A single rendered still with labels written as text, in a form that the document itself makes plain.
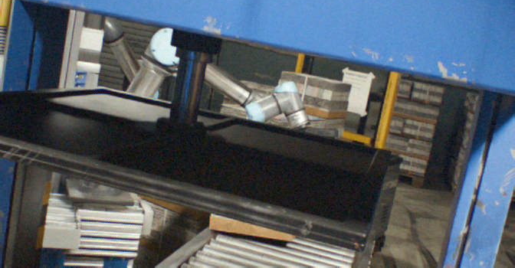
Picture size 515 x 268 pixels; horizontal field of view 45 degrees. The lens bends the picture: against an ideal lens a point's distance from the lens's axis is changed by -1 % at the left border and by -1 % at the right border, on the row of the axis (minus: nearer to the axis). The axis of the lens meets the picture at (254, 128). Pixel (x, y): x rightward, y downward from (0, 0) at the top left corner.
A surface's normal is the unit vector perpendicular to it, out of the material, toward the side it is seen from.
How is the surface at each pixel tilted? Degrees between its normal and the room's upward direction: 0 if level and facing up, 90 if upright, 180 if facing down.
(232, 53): 90
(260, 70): 90
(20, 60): 90
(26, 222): 90
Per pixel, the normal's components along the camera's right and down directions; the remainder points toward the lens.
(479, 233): -0.25, 0.09
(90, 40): 0.34, 0.20
